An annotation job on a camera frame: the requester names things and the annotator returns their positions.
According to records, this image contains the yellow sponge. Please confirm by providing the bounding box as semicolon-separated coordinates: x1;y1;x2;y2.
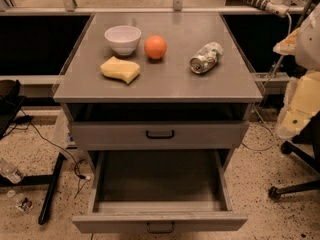
100;56;141;85

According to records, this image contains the small litter wrapper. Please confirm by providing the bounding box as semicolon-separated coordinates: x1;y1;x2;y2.
15;197;33;212

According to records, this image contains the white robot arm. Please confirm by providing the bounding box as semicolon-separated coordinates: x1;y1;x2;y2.
273;5;320;139

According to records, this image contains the white power strip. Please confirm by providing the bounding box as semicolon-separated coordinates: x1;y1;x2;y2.
242;0;289;17

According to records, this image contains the grey top drawer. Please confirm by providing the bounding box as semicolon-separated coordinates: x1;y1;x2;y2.
69;121;249;151

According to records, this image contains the clear plastic bottle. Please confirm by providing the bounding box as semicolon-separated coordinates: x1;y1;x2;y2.
0;159;24;184

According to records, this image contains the white power cable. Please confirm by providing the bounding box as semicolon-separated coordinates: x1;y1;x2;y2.
240;13;294;152

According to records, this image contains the grey drawer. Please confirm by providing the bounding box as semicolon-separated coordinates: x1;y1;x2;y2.
69;121;249;151
73;150;248;234

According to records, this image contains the black stand frame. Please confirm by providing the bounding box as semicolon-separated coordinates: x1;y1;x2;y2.
0;79;66;226

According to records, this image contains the orange fruit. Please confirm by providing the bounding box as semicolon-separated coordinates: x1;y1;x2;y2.
144;35;167;60

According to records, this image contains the crushed silver soda can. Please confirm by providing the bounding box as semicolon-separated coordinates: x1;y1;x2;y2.
189;42;224;74

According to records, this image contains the white ceramic bowl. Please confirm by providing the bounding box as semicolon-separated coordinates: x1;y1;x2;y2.
104;25;142;55

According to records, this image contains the grey drawer cabinet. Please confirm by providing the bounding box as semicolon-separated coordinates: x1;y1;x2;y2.
54;12;261;164

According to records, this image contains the black floor cable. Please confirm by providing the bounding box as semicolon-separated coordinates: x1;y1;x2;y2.
19;109;92;200

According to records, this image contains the black office chair base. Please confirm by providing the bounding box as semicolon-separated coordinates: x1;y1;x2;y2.
267;140;320;201

